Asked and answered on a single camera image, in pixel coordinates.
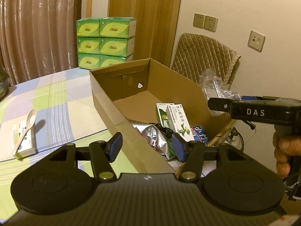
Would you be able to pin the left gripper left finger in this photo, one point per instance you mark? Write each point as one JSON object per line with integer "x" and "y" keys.
{"x": 102, "y": 154}

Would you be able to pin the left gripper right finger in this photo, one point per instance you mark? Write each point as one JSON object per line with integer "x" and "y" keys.
{"x": 192, "y": 155}

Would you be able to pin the silver green foil bag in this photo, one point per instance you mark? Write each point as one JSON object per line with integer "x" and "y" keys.
{"x": 157, "y": 136}

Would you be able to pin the white ointment box green bird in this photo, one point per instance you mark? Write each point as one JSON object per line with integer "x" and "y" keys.
{"x": 179, "y": 122}

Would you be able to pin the green and white medicine box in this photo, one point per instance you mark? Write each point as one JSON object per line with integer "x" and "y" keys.
{"x": 161, "y": 114}

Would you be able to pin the clear plastic wrapper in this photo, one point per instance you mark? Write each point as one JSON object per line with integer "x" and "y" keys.
{"x": 213, "y": 86}

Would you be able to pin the white tablet medicine box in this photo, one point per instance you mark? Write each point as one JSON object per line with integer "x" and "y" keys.
{"x": 27, "y": 147}

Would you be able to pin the white plastic spoon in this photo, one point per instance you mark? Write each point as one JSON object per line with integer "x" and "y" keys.
{"x": 31, "y": 118}

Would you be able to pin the person right hand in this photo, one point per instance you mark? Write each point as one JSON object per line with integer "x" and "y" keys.
{"x": 285, "y": 148}

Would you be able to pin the blue white small box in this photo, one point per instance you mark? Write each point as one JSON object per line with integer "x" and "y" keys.
{"x": 199, "y": 134}

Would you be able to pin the checkered tablecloth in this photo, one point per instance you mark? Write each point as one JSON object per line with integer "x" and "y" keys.
{"x": 66, "y": 113}

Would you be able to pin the brown cardboard box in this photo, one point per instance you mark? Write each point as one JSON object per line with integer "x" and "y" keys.
{"x": 131, "y": 90}

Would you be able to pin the quilted brown chair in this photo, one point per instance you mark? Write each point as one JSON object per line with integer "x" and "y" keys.
{"x": 196, "y": 53}

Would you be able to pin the green tissue pack stack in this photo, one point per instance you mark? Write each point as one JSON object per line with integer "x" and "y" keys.
{"x": 107, "y": 41}

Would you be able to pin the dark green food container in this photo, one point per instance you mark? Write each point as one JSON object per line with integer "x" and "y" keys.
{"x": 4, "y": 83}

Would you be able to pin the brown curtain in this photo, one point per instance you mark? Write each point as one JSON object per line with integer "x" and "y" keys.
{"x": 38, "y": 37}

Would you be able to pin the wooden door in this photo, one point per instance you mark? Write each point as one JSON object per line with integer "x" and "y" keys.
{"x": 155, "y": 27}

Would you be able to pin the wall socket plate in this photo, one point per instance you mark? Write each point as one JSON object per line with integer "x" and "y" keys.
{"x": 256, "y": 41}

